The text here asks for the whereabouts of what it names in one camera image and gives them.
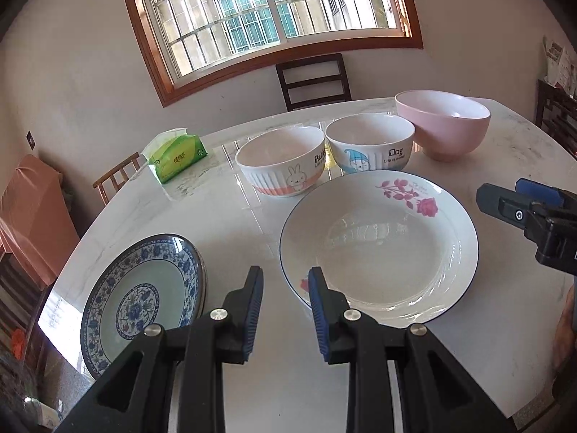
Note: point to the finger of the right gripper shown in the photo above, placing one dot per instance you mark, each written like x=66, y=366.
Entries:
x=545, y=194
x=503, y=204

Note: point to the person's right hand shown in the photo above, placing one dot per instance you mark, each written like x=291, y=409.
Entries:
x=565, y=336

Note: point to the dark wooden bench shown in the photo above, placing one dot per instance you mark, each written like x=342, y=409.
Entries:
x=21, y=304

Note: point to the white blue dog bowl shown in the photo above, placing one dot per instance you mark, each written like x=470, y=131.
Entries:
x=371, y=141

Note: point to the pink cloth covered furniture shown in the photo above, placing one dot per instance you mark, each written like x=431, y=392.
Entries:
x=36, y=226

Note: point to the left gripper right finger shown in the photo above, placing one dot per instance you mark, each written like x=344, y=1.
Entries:
x=398, y=376

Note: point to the white pink rabbit bowl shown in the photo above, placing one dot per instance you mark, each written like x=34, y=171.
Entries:
x=284, y=162

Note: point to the green tissue pack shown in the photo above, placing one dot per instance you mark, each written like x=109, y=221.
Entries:
x=173, y=151

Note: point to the blue white floral plate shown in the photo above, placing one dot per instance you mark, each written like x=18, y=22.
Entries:
x=159, y=280

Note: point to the black wall switch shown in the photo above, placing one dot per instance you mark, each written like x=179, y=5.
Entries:
x=30, y=140

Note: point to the brown framed barred window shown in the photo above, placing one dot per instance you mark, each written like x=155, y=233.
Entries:
x=190, y=45

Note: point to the light wooden chair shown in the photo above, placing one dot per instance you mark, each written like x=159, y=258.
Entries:
x=113, y=180

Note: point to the white plate pink roses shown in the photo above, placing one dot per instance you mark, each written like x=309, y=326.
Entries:
x=399, y=247

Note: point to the dark wooden chair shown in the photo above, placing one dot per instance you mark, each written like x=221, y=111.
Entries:
x=340, y=77

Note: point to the papers on cabinet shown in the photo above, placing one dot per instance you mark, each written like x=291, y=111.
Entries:
x=561, y=68

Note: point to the dark wooden cabinet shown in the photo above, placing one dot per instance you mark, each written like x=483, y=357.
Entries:
x=555, y=114

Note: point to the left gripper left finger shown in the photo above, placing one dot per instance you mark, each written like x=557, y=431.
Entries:
x=134, y=393

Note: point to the plain pink bowl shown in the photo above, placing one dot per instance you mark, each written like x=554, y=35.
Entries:
x=448, y=126

